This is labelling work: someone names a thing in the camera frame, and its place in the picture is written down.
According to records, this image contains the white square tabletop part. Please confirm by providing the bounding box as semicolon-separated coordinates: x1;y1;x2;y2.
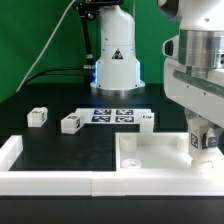
115;132;224;176

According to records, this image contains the white cable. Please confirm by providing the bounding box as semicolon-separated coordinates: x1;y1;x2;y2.
15;0;78;93

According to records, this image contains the white U-shaped obstacle fence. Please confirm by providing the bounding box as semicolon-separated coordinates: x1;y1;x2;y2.
0;135;224;196

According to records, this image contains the white sheet with tags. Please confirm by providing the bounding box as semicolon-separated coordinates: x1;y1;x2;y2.
75;108;154;124

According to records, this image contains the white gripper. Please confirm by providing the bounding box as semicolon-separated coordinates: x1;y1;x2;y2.
162;34;224;148

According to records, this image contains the black cable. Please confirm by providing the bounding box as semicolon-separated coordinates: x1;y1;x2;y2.
24;67;91;86

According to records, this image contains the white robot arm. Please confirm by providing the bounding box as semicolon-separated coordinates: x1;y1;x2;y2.
91;0;224;149

